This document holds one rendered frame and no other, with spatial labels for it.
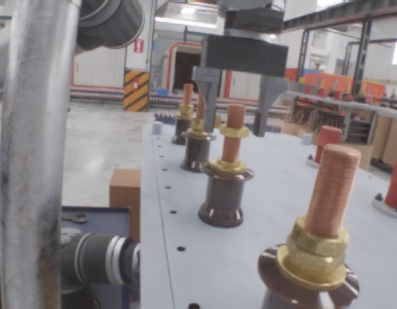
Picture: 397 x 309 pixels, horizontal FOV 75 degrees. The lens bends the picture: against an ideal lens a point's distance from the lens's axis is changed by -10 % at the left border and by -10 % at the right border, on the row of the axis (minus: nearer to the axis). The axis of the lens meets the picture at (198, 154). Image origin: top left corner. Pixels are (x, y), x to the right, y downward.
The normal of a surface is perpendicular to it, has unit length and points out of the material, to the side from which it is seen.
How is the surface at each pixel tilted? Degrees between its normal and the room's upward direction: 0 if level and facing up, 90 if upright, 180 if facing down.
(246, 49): 90
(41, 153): 82
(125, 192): 90
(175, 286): 0
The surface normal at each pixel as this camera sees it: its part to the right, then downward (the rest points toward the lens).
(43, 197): 0.76, 0.14
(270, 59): 0.15, 0.29
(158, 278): -0.08, -0.95
